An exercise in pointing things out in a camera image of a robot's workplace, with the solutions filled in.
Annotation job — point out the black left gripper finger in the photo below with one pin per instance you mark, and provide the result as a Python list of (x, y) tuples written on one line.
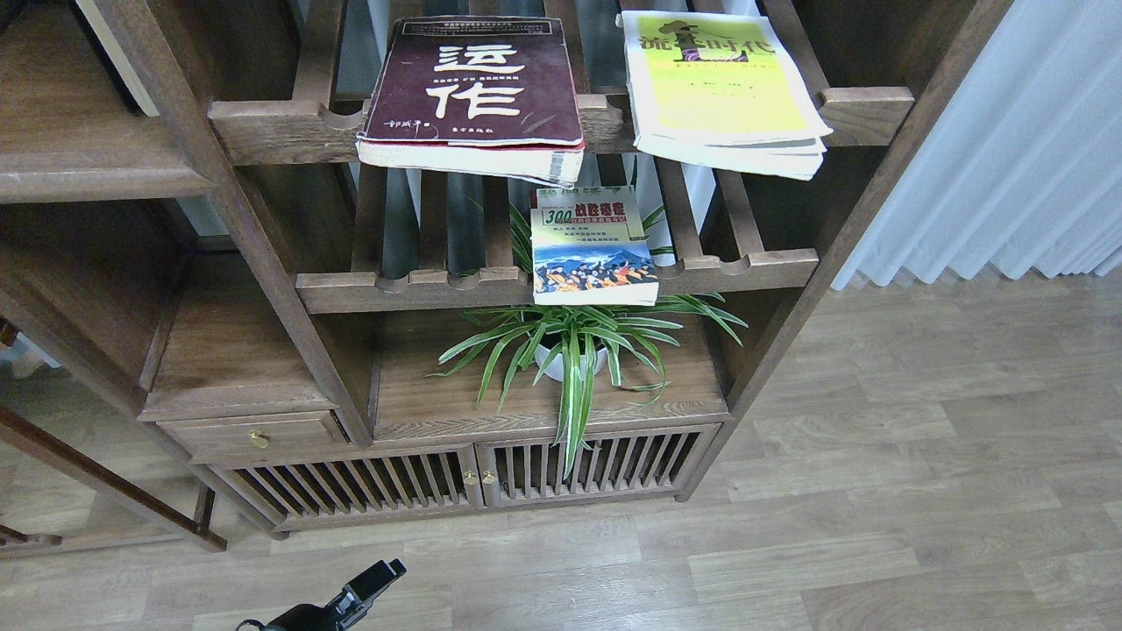
[(370, 583)]

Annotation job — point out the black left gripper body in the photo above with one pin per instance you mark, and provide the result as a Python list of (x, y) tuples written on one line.
[(339, 614)]

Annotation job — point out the colourful 300 paperback book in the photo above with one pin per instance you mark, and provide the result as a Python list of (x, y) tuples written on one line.
[(589, 248)]

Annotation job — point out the yellow green cover book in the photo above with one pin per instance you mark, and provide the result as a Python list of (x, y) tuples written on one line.
[(720, 91)]

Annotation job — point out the brass drawer knob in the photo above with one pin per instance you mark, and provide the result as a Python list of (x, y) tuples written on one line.
[(258, 439)]

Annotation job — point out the white plant pot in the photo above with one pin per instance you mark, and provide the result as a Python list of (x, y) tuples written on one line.
[(552, 365)]

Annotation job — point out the green spider plant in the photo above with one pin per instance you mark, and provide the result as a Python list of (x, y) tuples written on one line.
[(632, 335)]

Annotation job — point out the dark wooden bookshelf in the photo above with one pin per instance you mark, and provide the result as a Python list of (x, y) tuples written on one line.
[(180, 230)]

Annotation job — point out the maroon book white characters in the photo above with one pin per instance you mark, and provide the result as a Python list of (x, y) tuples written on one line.
[(489, 95)]

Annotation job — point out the white pleated curtain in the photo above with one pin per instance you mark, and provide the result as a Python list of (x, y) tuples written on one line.
[(1022, 172)]

